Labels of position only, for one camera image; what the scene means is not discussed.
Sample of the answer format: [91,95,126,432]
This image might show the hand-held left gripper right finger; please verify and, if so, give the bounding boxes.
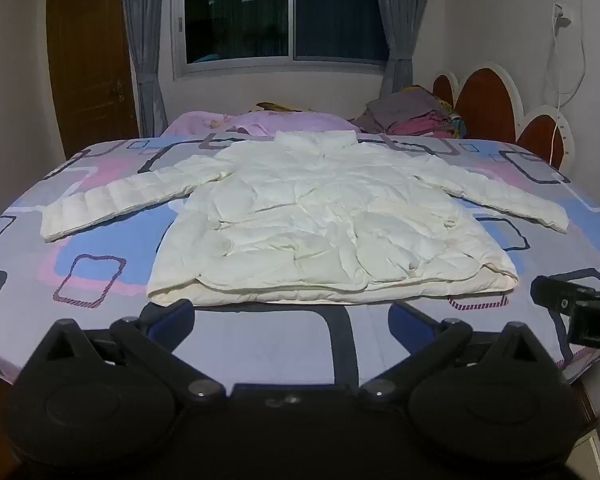
[358,301,557,404]

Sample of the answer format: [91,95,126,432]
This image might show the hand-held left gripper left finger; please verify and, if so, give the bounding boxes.
[27,299,227,404]

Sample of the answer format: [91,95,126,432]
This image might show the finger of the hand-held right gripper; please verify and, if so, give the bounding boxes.
[530,262,600,312]

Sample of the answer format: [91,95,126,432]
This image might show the white puffer jacket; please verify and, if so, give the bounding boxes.
[41,130,570,307]

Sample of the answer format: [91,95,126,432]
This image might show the pile of folded clothes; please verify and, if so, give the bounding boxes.
[352,85,467,139]

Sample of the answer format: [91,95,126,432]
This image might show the patterned bed sheet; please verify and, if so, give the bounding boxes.
[0,132,600,397]

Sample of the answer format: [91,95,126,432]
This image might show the white and brown headboard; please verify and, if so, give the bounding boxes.
[431,61,575,171]

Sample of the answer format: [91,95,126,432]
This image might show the pink blanket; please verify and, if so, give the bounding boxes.
[161,108,361,138]

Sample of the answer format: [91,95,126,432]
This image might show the yellow printed cloth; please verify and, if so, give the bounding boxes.
[254,101,313,114]

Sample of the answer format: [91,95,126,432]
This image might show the grey curtain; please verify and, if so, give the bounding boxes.
[120,0,170,137]
[370,0,437,98]

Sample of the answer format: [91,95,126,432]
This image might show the brown wooden door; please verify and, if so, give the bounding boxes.
[46,0,140,160]

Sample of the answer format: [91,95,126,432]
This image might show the white charging cable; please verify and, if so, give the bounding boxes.
[542,0,589,167]

